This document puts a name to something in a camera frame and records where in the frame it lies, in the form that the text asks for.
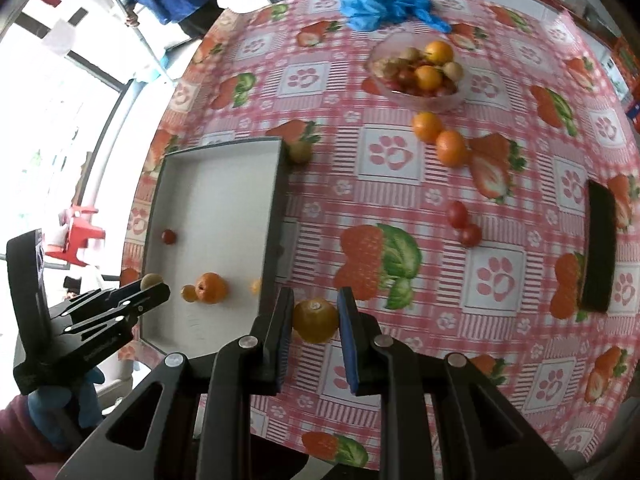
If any stack of red gift boxes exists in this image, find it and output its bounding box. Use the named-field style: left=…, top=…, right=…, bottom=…
left=612, top=35, right=640, bottom=91

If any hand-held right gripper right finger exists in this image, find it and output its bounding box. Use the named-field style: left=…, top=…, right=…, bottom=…
left=338, top=287, right=576, bottom=480

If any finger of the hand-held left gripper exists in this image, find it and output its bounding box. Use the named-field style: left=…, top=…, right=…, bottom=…
left=50, top=280, right=144, bottom=322
left=65, top=282, right=171, bottom=334

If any white rectangular tray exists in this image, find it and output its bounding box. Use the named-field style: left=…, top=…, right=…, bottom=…
left=134, top=136, right=291, bottom=361

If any pink strawberry print tablecloth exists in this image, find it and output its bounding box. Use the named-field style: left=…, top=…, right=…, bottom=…
left=120, top=0, right=640, bottom=473

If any person's left hand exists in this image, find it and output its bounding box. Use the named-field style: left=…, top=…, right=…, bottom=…
left=27, top=367, right=106, bottom=448

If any clear glass bowl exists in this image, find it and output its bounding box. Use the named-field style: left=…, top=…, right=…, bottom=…
left=367, top=32, right=471, bottom=113

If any bunch of blue disposable gloves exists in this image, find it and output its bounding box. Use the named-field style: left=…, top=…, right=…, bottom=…
left=340, top=0, right=451, bottom=35

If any person's left forearm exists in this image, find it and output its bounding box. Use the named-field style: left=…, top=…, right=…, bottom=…
left=0, top=392, right=71, bottom=480

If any red plastic stool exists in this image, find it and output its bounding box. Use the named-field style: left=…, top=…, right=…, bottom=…
left=45, top=204, right=107, bottom=266

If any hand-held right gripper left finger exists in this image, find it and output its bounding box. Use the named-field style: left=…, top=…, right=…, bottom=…
left=67, top=288, right=296, bottom=480

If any orange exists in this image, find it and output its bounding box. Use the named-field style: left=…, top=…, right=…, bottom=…
left=424, top=40, right=455, bottom=66
left=195, top=272, right=229, bottom=305
left=292, top=298, right=340, bottom=345
left=435, top=130, right=470, bottom=168
left=412, top=111, right=445, bottom=144
left=414, top=65, right=444, bottom=92

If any black rectangular box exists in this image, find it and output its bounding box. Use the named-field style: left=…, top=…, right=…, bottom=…
left=577, top=179, right=618, bottom=313

